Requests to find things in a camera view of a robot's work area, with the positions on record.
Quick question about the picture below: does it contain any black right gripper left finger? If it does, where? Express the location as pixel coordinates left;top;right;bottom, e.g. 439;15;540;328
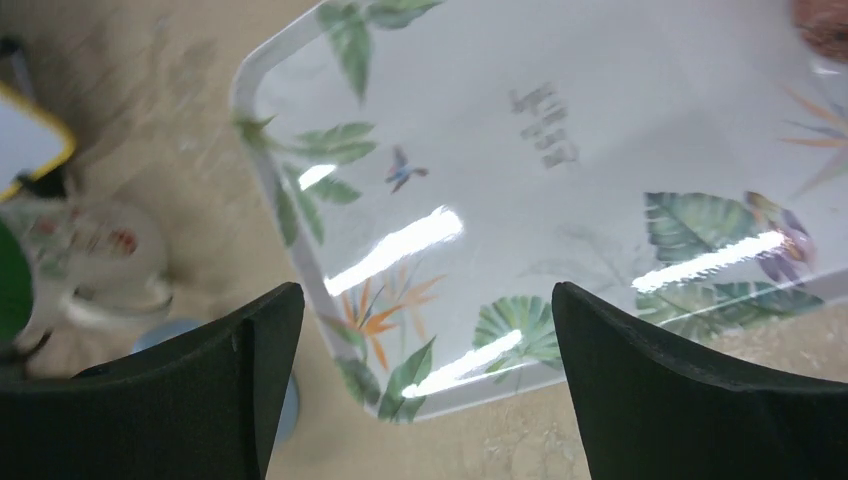
1;283;305;479

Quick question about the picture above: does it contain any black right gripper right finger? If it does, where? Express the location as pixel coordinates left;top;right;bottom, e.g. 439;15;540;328
551;282;847;479

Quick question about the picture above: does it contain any pink mug front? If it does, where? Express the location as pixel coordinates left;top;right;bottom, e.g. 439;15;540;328
791;0;847;63

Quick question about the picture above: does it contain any white dry-erase board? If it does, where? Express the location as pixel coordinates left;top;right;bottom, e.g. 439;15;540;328
1;82;77;201

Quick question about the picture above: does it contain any light blue mug back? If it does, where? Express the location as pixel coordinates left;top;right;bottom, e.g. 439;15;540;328
132;318;300;446

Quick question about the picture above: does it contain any leaf-patterned serving tray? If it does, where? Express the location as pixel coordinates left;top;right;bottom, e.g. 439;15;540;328
231;1;847;423

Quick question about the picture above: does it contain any cream illustrated mug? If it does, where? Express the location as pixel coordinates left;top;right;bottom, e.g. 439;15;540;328
1;198;175;363

